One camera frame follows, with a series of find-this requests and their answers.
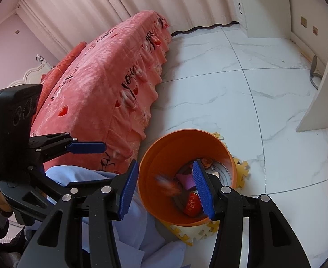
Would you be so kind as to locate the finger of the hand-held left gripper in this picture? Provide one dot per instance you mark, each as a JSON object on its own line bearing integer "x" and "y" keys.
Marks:
{"x": 88, "y": 148}
{"x": 91, "y": 182}

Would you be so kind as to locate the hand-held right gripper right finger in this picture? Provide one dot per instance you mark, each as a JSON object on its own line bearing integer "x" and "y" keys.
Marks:
{"x": 204, "y": 189}

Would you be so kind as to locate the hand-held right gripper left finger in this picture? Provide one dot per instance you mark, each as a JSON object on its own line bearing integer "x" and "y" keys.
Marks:
{"x": 127, "y": 189}

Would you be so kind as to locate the red paper cup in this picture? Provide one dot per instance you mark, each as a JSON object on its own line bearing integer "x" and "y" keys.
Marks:
{"x": 193, "y": 203}

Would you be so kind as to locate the purple ribbed cup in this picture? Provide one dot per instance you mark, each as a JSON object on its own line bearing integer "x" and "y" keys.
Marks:
{"x": 187, "y": 181}

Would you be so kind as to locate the orange bucket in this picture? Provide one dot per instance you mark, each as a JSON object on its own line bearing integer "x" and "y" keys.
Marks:
{"x": 155, "y": 159}

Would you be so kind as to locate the yellow foam puzzle mat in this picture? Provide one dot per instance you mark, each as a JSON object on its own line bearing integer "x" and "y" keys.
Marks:
{"x": 240, "y": 170}

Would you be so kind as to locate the white carved headboard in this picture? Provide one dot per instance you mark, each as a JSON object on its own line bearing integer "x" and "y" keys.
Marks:
{"x": 30, "y": 74}

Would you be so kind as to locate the light blue shirt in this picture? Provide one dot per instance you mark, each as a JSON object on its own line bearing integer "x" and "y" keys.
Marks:
{"x": 152, "y": 245}

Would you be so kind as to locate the pink quilt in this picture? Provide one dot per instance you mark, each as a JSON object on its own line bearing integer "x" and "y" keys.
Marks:
{"x": 66, "y": 61}

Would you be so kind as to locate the black pants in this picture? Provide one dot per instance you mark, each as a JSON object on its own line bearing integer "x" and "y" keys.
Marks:
{"x": 10, "y": 251}

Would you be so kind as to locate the beige curtain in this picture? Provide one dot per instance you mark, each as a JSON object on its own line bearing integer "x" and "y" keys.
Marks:
{"x": 110, "y": 2}

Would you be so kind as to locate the grey round stand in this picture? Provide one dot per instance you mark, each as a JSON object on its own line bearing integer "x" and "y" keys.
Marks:
{"x": 314, "y": 69}

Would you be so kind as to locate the white desk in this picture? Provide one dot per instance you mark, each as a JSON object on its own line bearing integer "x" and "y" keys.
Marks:
{"x": 323, "y": 75}

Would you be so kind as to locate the white cabinet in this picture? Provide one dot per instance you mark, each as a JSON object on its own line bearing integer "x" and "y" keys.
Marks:
{"x": 253, "y": 5}

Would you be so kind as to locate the gold wall socket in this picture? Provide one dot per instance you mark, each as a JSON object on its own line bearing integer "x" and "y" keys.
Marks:
{"x": 315, "y": 30}
{"x": 303, "y": 21}

